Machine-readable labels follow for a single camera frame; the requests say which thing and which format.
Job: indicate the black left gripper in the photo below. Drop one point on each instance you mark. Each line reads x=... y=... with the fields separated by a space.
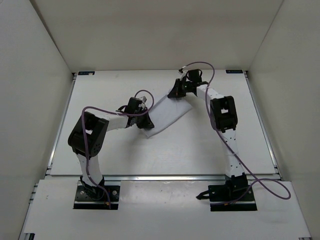
x=147 y=124

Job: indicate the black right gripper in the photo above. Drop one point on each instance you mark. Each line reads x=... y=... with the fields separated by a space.
x=175 y=92

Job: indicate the white skirt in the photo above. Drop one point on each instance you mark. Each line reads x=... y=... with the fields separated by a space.
x=165 y=112

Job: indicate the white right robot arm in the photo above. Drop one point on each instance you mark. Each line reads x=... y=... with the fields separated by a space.
x=223 y=119

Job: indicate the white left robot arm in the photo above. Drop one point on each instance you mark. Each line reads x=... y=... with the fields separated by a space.
x=87 y=138

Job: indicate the right blue corner label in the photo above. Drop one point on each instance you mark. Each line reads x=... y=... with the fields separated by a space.
x=234 y=71

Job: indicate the blue corner label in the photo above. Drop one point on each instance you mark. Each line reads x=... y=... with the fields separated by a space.
x=234 y=71
x=86 y=73

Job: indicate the left blue corner label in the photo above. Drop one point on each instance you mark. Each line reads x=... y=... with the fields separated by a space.
x=86 y=73

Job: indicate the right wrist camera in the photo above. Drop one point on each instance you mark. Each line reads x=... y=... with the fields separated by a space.
x=183 y=73

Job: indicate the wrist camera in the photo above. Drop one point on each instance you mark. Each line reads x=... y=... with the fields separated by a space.
x=183 y=73
x=143 y=99

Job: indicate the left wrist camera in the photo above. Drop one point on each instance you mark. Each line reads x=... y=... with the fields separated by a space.
x=143 y=99

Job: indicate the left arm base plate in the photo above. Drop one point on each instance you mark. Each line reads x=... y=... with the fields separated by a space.
x=87 y=200

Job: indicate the aluminium rail across table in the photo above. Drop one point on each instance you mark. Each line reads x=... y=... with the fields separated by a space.
x=275 y=176

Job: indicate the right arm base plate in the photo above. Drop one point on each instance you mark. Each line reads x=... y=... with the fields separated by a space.
x=222 y=199

